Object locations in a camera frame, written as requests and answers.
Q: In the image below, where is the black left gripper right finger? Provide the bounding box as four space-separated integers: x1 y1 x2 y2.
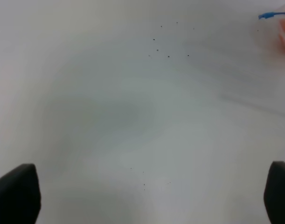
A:
264 161 285 224

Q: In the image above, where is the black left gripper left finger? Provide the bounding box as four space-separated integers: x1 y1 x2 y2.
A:
0 163 41 224

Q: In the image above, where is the clear zip bag blue seal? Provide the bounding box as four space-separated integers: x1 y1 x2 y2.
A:
249 0 285 54

